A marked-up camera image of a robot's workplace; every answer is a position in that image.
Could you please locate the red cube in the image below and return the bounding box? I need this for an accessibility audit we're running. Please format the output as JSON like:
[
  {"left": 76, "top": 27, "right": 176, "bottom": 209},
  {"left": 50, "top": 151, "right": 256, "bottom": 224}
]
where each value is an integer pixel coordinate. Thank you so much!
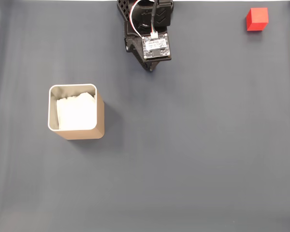
[{"left": 246, "top": 7, "right": 269, "bottom": 32}]

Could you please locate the beige square box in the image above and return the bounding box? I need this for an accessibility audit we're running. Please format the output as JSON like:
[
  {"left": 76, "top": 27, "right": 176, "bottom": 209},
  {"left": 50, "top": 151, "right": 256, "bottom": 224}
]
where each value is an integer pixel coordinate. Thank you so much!
[{"left": 47, "top": 83, "right": 105, "bottom": 141}]

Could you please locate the blue-grey mat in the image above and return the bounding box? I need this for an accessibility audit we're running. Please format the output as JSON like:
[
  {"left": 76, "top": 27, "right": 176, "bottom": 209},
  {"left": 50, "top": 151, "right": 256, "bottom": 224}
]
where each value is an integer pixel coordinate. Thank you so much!
[{"left": 0, "top": 1, "right": 290, "bottom": 232}]

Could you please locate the white tissue paper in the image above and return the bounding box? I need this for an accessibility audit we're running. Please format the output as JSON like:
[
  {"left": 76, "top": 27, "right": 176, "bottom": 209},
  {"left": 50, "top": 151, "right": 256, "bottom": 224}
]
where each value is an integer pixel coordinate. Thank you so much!
[{"left": 56, "top": 93, "right": 97, "bottom": 131}]

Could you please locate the white and red wire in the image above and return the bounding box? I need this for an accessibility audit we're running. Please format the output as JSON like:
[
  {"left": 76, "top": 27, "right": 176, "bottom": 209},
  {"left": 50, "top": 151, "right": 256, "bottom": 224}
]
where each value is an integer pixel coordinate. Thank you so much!
[{"left": 129, "top": 0, "right": 159, "bottom": 39}]

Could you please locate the camera circuit board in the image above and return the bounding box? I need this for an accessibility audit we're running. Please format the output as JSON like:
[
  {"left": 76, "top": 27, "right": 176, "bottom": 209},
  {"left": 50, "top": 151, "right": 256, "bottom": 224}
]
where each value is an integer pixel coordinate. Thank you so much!
[{"left": 142, "top": 33, "right": 172, "bottom": 61}]

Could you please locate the black camera cable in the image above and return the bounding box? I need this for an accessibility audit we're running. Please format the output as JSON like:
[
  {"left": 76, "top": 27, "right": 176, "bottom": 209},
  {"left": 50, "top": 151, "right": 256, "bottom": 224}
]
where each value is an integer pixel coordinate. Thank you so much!
[{"left": 150, "top": 0, "right": 160, "bottom": 33}]

